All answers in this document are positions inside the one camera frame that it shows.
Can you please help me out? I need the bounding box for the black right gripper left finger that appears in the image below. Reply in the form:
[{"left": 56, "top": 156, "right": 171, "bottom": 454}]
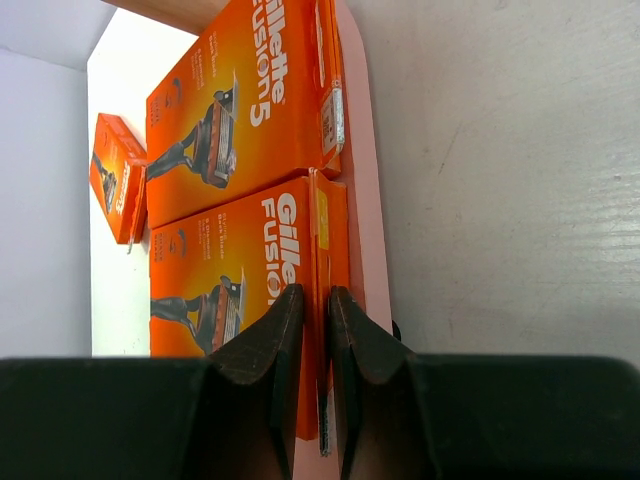
[{"left": 1, "top": 285, "right": 304, "bottom": 479}]

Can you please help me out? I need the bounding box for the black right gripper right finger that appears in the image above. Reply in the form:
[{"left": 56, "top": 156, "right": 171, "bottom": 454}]
[{"left": 329, "top": 287, "right": 639, "bottom": 479}]

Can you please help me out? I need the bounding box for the orange Gillette Fusion box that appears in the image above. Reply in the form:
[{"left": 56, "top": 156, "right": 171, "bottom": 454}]
[{"left": 150, "top": 169, "right": 349, "bottom": 440}]

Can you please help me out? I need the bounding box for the pink three-tier wooden shelf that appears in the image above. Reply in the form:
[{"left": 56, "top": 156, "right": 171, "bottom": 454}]
[{"left": 87, "top": 1, "right": 392, "bottom": 356}]

